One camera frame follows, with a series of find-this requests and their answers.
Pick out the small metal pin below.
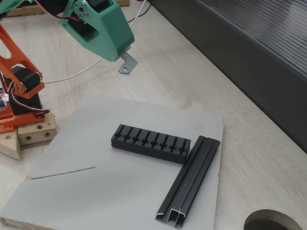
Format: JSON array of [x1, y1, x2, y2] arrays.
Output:
[[118, 52, 139, 75]]

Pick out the black slotted holder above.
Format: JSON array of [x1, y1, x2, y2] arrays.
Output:
[[110, 124, 192, 165]]

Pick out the wooden plank strip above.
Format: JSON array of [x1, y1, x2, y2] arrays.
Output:
[[6, 0, 130, 17]]

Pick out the red controller board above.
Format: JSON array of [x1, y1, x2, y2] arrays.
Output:
[[0, 86, 11, 111]]

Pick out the wooden base block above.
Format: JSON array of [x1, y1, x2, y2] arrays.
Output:
[[17, 112, 58, 146]]

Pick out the wooden wedge block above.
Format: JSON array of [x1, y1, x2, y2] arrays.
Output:
[[0, 127, 23, 161]]

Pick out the grey chipboard panel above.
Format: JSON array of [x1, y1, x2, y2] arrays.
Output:
[[0, 93, 224, 230]]

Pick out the black aluminium profile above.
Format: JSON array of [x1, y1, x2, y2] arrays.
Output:
[[155, 135, 221, 229]]

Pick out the thin black cable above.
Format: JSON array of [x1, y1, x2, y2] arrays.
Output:
[[127, 0, 152, 24]]

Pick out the gripper servo wire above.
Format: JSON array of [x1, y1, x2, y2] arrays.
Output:
[[33, 0, 85, 25]]

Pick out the white USB cable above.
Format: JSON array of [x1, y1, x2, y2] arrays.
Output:
[[44, 0, 147, 84]]

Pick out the base servo wire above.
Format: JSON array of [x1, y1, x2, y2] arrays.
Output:
[[6, 80, 51, 118]]

